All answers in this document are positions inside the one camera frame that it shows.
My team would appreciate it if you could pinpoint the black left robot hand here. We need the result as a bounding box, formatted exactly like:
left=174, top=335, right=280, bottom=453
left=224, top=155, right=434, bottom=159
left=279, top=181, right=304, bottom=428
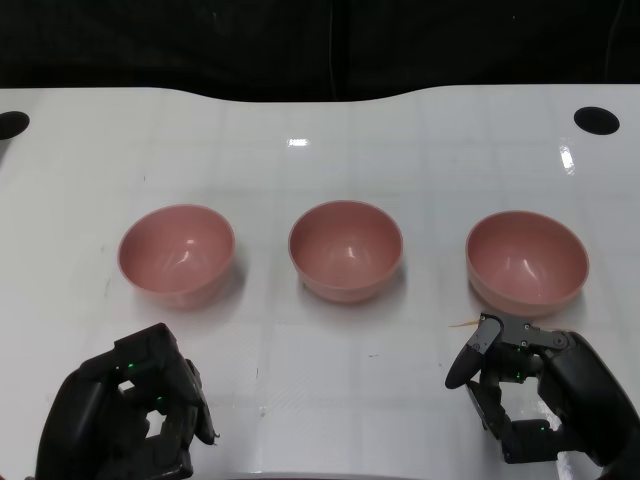
left=37, top=322, right=222, bottom=480

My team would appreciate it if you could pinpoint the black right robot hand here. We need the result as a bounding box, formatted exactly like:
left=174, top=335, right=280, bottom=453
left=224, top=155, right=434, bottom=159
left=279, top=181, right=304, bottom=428
left=444, top=312, right=640, bottom=469

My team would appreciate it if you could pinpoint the pink plastic bowl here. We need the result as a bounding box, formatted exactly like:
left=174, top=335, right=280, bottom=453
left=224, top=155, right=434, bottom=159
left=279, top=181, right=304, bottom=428
left=465, top=210, right=590, bottom=321
left=287, top=200, right=404, bottom=305
left=117, top=203, right=236, bottom=311

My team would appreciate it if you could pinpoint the black round table grommet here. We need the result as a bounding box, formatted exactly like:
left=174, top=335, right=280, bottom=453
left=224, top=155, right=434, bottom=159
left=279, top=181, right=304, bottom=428
left=573, top=106, right=621, bottom=135
left=0, top=111, right=31, bottom=141

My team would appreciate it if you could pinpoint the black backdrop cloth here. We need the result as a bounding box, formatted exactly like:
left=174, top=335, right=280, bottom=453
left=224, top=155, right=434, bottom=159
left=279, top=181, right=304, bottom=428
left=0, top=0, right=640, bottom=102

